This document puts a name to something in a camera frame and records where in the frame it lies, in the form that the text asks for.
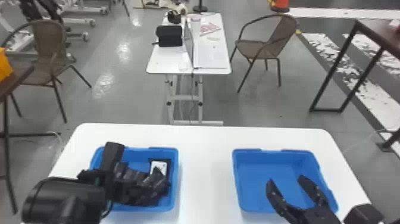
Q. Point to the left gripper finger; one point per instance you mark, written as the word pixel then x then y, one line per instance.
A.
pixel 154 179
pixel 150 197

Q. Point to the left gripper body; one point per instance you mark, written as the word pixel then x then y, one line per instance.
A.
pixel 125 184

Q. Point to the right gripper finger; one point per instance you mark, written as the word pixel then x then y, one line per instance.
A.
pixel 312 191
pixel 278 200

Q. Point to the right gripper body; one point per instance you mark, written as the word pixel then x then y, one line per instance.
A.
pixel 315 216

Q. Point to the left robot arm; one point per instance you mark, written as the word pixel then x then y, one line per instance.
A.
pixel 62 200

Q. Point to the black part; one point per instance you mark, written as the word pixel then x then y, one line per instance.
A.
pixel 161 163

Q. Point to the blue tray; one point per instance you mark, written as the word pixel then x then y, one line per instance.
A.
pixel 265 178
pixel 137 159

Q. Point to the white side table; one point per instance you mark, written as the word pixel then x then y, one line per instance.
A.
pixel 168 59

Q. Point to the black bag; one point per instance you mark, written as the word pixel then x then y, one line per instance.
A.
pixel 168 36

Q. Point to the dark side table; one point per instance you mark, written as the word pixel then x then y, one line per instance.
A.
pixel 12 84
pixel 375 34

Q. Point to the brown chair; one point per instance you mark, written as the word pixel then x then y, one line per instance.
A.
pixel 268 43
pixel 47 53

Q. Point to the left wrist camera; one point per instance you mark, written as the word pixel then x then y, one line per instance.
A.
pixel 112 154

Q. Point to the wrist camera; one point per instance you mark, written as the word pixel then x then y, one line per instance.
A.
pixel 112 154
pixel 362 215

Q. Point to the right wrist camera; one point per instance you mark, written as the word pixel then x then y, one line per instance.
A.
pixel 362 215

